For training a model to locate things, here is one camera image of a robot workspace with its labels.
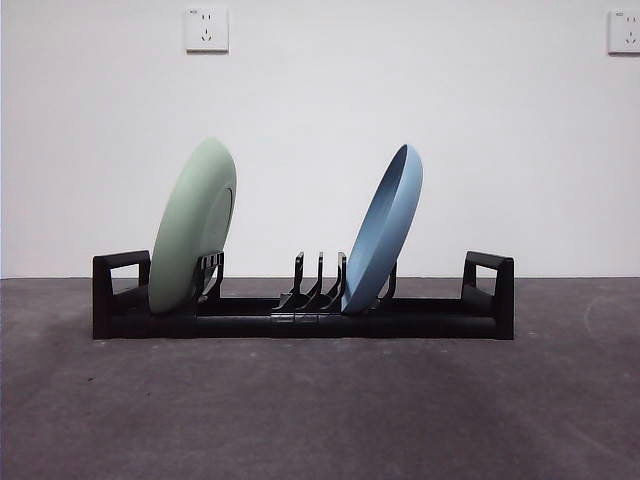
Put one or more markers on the blue round plate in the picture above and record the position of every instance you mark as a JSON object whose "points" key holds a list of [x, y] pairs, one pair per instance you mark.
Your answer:
{"points": [[380, 240]]}

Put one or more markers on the green round plate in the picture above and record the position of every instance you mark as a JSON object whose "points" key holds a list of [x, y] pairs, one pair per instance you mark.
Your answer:
{"points": [[190, 225]]}

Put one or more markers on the black plastic plate rack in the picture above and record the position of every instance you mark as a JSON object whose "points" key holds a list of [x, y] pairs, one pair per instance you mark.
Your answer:
{"points": [[400, 325]]}

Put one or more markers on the white wall socket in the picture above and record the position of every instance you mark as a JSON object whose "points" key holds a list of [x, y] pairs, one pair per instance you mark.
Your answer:
{"points": [[625, 32], [207, 30]]}

